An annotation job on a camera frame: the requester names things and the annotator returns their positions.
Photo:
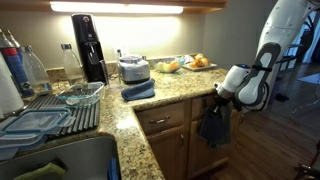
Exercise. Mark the wooden drawer with hooks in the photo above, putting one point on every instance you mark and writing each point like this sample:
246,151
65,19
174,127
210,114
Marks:
196,108

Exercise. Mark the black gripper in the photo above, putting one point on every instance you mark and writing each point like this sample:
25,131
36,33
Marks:
218,104

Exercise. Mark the silver food chopper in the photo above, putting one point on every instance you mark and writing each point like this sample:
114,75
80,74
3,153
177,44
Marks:
134,68

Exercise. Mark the green yellow sponge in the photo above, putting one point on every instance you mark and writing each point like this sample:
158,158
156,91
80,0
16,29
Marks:
43,171

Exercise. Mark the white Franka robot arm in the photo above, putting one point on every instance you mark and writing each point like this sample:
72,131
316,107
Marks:
286,20

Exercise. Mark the grey floor rug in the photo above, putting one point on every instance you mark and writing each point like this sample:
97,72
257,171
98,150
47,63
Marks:
310,79

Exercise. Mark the wooden cabinet door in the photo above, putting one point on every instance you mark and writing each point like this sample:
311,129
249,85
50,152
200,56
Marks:
195,156
166,153

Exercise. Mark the black shoe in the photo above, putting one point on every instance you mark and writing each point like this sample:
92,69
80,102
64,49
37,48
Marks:
281,97

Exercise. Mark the clear soda bottle silver cap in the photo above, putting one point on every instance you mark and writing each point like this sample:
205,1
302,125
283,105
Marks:
71,65

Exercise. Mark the glass baking dish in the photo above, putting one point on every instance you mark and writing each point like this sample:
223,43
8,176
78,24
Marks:
80,95

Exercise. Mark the pale green fruit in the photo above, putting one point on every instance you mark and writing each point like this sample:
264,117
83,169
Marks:
161,66

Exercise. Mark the golden bread roll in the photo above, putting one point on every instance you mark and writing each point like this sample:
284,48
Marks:
195,63
204,61
199,56

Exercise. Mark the blue bottle red band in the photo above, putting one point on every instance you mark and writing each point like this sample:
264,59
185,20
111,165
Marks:
15,70

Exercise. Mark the clear lid blue rim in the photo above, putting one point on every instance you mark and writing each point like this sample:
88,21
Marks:
35,120

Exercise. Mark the grey knit towel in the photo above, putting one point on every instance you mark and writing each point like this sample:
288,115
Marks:
225,130

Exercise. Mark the white rectangular plate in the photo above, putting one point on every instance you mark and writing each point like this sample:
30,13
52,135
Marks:
190,69

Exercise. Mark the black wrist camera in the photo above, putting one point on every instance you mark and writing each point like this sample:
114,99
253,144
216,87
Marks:
238,106

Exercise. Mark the black tripod stand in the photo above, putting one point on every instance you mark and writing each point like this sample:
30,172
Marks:
306,171

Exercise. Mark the clear plastic food container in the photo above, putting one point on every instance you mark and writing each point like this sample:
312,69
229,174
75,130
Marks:
20,141

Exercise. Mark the grey ribbed drying mat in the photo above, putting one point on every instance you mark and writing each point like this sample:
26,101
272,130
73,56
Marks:
85,116

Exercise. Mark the yellow fruit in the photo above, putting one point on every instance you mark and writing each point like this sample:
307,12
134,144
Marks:
173,65

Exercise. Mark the under-cabinet light strip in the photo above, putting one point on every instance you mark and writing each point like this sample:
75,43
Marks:
116,7

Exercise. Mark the wooden upper cabinet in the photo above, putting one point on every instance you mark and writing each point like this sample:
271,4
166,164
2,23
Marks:
26,5

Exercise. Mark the folded blue cloth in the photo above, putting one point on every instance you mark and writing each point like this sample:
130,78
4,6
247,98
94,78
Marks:
138,91

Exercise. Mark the white paper wrapper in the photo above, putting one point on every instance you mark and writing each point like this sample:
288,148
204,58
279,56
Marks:
187,59

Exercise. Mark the blue sponge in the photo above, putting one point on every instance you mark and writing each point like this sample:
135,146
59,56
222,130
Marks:
113,170

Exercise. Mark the white wall outlet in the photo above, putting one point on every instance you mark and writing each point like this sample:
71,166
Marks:
121,50

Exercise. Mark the teal glass bowl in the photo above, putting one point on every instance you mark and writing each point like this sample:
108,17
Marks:
168,70

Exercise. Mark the black soda maker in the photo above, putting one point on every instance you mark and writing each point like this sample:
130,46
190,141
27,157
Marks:
87,43

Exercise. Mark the stainless steel sink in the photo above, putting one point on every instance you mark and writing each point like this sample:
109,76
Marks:
76,156

